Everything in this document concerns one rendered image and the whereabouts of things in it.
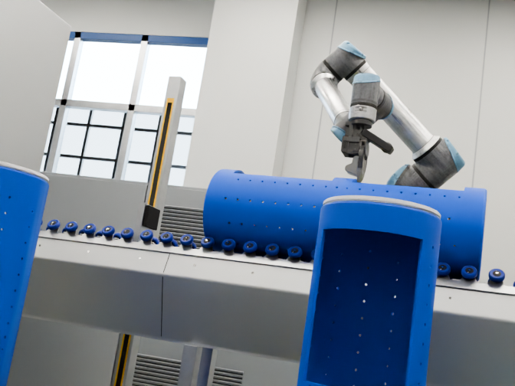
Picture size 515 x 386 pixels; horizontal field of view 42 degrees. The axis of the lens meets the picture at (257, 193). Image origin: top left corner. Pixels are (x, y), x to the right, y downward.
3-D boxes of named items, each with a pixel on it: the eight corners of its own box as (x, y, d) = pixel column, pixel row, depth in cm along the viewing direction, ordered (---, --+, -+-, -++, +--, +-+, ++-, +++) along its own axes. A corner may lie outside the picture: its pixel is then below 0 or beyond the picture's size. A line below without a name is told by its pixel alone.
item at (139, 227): (144, 249, 246) (152, 207, 249) (154, 250, 245) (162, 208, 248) (131, 245, 237) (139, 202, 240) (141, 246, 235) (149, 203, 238)
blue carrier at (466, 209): (229, 250, 248) (237, 173, 249) (480, 279, 219) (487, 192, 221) (198, 250, 221) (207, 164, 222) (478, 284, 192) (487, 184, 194)
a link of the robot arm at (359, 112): (378, 114, 230) (374, 104, 221) (376, 128, 229) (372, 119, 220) (352, 113, 233) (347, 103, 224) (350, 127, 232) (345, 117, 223)
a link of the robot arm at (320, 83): (300, 76, 297) (329, 133, 237) (321, 57, 294) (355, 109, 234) (317, 94, 302) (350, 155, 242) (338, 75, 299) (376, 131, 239)
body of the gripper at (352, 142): (344, 159, 229) (349, 125, 232) (369, 161, 227) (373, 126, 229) (339, 153, 222) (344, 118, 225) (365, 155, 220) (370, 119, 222)
